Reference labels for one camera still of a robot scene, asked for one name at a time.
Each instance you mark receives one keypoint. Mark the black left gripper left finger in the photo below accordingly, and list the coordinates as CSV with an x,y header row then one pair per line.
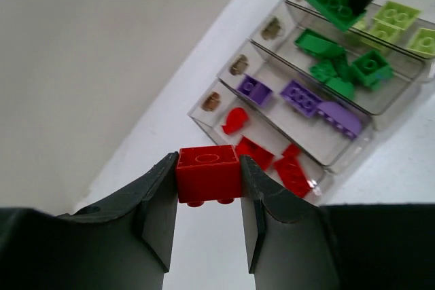
x,y
123,241

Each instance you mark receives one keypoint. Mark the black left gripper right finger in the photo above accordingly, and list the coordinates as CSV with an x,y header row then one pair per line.
x,y
292,244

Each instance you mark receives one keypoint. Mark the lime curved lego brick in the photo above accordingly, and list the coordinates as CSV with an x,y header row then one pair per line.
x,y
385,32

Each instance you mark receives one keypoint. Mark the red large lego brick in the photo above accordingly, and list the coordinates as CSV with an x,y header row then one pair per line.
x,y
292,176

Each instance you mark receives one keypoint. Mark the dark green lego brick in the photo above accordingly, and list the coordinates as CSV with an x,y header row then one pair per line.
x,y
317,45

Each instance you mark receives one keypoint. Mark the green small lego brick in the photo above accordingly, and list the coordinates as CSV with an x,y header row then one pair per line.
x,y
371,70

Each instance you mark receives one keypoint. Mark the green arch lego piece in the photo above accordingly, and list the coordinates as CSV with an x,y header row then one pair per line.
x,y
342,67

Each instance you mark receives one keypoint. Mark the small red lego plate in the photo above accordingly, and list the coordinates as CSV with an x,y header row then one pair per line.
x,y
291,150

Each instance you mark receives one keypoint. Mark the red curved lego brick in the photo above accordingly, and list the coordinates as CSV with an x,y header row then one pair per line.
x,y
262,157

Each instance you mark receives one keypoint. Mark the green square lego plate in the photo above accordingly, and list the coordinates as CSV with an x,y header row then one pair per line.
x,y
323,71

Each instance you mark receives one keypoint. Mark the small red lego brick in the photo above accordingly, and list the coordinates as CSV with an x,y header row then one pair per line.
x,y
208,173

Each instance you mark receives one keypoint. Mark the purple slanted lego piece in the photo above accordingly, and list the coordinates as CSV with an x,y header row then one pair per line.
x,y
341,118

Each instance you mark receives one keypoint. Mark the red arch lego brick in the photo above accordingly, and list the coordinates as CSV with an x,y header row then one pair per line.
x,y
235,120

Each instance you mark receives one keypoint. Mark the purple curved lego brick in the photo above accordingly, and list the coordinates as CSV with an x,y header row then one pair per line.
x,y
255,90

